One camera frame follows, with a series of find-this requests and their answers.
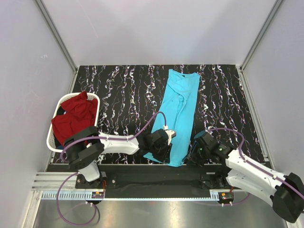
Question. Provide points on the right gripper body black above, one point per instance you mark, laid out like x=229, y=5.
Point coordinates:
x=194, y=154

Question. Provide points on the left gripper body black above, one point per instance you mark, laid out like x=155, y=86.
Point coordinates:
x=164, y=152

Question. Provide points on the cyan t shirt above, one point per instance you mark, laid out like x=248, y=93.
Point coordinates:
x=179, y=105

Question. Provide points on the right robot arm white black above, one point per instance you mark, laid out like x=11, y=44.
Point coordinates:
x=284, y=193

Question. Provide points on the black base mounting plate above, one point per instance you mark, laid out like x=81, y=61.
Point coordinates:
x=156, y=177

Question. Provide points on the red t shirt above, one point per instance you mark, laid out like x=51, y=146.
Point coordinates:
x=74, y=115

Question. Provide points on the white laundry basket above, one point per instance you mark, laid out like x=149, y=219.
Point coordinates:
x=50, y=137

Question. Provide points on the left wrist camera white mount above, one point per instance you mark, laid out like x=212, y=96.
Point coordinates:
x=170, y=134

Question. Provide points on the slotted cable duct rail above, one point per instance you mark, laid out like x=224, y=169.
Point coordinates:
x=114, y=195

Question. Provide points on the left aluminium frame post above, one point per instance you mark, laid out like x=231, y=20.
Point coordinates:
x=55, y=33

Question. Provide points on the aluminium frame post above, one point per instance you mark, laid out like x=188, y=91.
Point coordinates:
x=55, y=33
x=262, y=32

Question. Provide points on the right aluminium frame post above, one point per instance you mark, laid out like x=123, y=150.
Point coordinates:
x=262, y=32

